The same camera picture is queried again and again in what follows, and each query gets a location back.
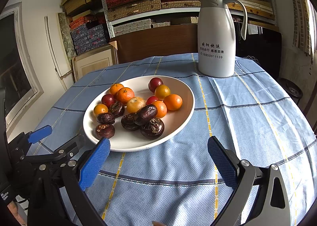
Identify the black flat panel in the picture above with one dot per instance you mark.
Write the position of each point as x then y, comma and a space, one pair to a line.
262, 50

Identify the bright window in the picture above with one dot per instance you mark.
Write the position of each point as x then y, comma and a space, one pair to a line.
313, 22

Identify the brown wooden chair back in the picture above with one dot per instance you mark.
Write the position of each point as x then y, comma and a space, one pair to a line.
153, 42

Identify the blue checked tablecloth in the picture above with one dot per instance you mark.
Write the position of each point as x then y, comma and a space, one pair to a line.
247, 129

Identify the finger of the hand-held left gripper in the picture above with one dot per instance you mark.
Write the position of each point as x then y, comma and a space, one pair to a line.
39, 133
64, 150

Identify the small orange mandarin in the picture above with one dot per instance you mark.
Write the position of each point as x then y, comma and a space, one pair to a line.
125, 95
100, 110
135, 104
172, 102
116, 88
161, 109

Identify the dark round stool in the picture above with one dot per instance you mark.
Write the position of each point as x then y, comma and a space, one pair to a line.
291, 89

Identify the yellow cherry tomato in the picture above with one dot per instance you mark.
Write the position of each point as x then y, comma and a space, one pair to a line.
162, 91

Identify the white ceramic plate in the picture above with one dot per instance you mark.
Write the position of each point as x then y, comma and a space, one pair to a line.
173, 126

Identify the white framed window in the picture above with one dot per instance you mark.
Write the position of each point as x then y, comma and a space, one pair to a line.
17, 67

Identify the person's left hand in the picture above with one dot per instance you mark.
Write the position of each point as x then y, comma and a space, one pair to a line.
17, 216

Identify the dark brown water chestnut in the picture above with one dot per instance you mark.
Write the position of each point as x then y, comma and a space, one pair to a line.
105, 118
105, 131
128, 123
116, 109
146, 114
152, 128

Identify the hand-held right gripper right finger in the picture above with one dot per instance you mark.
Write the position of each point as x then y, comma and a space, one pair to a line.
221, 164

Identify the mottled stone slab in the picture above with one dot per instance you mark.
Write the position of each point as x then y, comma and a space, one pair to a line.
65, 32

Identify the light wooden picture frame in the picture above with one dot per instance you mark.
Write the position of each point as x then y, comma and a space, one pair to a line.
94, 63

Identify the white thermos jug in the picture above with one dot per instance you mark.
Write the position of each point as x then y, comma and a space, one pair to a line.
215, 30

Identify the white wooden slat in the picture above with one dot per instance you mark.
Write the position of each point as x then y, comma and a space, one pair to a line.
55, 45

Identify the stack of blue patterned boxes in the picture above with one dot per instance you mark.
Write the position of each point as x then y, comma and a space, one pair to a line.
89, 36

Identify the red cherry tomato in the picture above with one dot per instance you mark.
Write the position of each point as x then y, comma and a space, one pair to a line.
108, 100
155, 84
151, 100

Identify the white metal shelf rack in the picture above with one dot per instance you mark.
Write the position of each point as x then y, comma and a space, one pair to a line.
105, 5

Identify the person's right hand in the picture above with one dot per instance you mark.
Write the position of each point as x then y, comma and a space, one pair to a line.
158, 223

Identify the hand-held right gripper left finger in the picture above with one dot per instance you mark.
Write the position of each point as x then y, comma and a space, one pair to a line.
95, 164

